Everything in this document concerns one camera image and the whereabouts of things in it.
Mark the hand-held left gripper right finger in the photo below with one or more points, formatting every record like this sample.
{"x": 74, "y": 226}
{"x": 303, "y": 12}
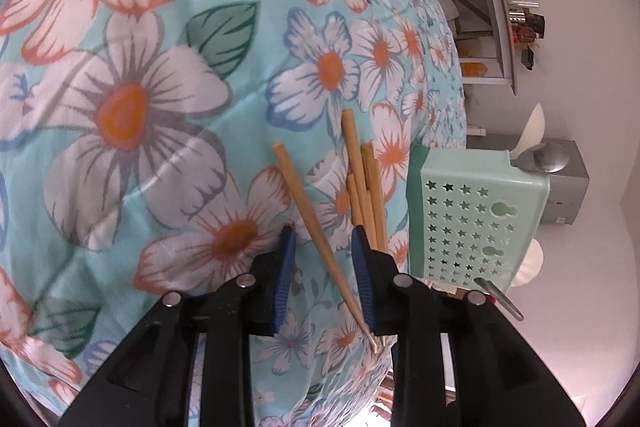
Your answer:
{"x": 361, "y": 277}

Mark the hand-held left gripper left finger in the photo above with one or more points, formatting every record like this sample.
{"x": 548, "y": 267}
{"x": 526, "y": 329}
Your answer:
{"x": 285, "y": 267}

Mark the mint green utensil caddy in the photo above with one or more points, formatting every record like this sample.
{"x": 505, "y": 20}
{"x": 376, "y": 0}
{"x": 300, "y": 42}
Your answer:
{"x": 450, "y": 217}

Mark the metal spoon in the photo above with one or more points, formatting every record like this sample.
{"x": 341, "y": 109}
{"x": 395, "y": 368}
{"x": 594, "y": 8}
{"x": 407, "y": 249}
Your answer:
{"x": 545, "y": 157}

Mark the floral blanket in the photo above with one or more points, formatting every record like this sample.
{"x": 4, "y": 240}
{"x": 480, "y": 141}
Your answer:
{"x": 150, "y": 107}

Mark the grey box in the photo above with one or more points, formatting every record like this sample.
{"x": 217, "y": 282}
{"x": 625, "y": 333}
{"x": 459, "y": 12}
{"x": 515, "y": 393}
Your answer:
{"x": 567, "y": 192}

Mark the yellow plastic bag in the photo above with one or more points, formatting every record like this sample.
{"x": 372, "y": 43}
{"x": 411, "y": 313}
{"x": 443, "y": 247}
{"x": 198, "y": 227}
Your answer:
{"x": 474, "y": 69}

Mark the pile of packets and jars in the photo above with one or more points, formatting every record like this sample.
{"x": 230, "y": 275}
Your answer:
{"x": 522, "y": 22}

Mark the wall shelf with items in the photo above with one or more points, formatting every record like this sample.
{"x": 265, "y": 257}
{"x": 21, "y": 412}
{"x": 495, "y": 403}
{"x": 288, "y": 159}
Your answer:
{"x": 492, "y": 7}

